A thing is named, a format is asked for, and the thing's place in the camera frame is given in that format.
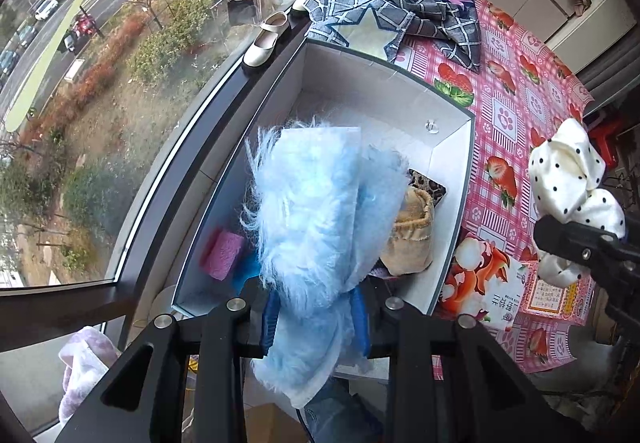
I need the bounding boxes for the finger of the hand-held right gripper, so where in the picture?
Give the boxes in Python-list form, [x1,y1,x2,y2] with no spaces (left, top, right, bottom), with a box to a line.
[532,214,626,270]

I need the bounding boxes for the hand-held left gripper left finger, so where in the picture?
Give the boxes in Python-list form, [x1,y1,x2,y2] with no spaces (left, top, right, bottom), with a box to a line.
[55,280,278,443]

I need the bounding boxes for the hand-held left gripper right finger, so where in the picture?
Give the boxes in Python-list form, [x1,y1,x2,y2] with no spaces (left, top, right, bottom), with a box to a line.
[352,283,583,443]

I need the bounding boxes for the white polka dot scrunchie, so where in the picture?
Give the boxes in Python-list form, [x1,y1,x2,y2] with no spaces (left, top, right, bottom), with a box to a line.
[529,118,627,289]

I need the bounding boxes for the large pink sponge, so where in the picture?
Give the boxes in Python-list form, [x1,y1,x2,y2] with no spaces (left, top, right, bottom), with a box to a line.
[200,229,246,281]

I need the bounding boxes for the beige cloth pouch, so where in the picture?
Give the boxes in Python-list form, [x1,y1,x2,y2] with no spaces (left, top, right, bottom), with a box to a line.
[381,186,436,275]

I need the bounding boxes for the fluffy light blue cloth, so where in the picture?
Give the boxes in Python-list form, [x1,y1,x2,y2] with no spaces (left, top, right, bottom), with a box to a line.
[240,120,411,409]

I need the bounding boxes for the leopard print scrunchie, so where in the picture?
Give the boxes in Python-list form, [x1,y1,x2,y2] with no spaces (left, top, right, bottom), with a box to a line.
[406,168,448,208]

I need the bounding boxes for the white storage box dark outside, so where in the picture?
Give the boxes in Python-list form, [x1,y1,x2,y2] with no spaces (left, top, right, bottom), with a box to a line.
[170,39,475,316]

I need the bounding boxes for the pink and yellow carton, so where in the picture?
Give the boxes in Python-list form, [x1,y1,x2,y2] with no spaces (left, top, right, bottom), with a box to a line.
[517,260,596,324]

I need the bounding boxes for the person's blue jeans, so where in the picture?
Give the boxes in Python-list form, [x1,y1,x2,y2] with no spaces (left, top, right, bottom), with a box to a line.
[300,373,396,443]

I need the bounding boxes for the fox print tissue pack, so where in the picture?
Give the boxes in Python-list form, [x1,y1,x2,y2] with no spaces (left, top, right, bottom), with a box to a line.
[440,233,526,331]

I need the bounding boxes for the cardboard box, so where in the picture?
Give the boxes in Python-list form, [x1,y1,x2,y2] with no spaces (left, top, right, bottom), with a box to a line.
[245,400,311,443]

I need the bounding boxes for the red plastic stool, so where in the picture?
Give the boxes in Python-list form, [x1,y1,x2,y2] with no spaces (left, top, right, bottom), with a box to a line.
[587,115,626,168]

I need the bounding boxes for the grey curtain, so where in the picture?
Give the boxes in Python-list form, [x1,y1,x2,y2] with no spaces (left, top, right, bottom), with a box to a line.
[575,13,640,118]

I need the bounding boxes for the pink strawberry paw tablecloth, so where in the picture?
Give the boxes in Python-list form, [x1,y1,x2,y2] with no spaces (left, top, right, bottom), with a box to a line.
[395,0,598,381]

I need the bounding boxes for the lavender fluffy towel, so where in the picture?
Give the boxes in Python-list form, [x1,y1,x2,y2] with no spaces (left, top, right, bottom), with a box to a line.
[57,325,121,424]

